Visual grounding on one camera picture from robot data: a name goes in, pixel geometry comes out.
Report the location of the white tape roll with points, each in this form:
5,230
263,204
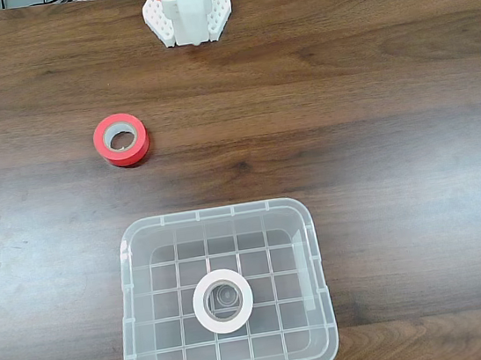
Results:
202,309

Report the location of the clear plastic storage box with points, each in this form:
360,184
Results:
162,226

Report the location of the red tape roll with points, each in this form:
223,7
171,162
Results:
129,158

